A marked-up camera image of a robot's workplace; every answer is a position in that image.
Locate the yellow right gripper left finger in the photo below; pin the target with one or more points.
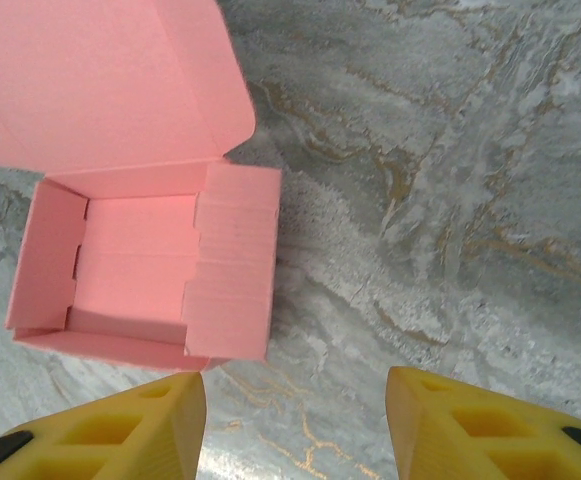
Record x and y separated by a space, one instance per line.
135 435

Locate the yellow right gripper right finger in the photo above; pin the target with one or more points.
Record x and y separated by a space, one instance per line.
470 430

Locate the pink paper box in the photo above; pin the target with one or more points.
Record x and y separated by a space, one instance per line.
120 100

